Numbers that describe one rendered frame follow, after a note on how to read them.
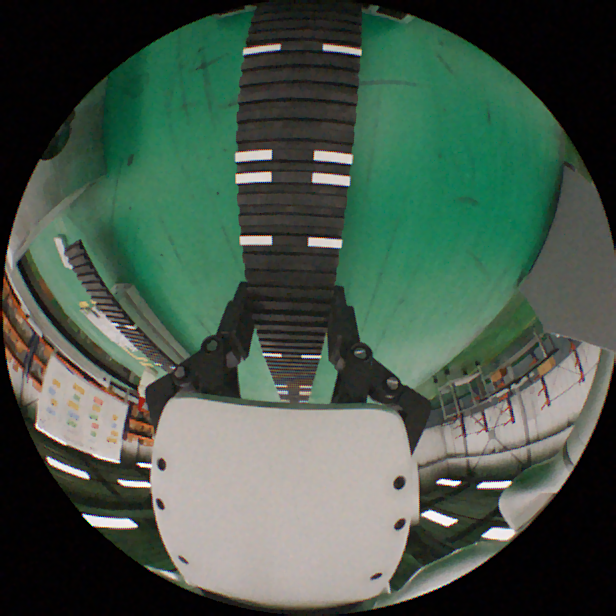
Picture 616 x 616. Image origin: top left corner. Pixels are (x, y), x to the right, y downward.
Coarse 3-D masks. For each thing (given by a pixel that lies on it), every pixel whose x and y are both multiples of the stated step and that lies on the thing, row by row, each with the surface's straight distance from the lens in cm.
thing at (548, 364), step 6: (42, 282) 365; (42, 288) 365; (48, 288) 367; (48, 294) 366; (96, 348) 391; (546, 360) 519; (552, 360) 533; (540, 366) 530; (546, 366) 521; (552, 366) 524; (498, 372) 582; (504, 372) 592; (540, 372) 533; (492, 378) 601; (498, 378) 586; (108, 390) 448
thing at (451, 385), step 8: (448, 376) 385; (472, 376) 427; (448, 384) 397; (456, 384) 438; (472, 392) 471; (488, 392) 433; (440, 400) 423; (456, 400) 380; (488, 400) 426; (456, 408) 380; (472, 408) 401; (480, 408) 422; (448, 416) 405; (456, 416) 375; (448, 424) 389
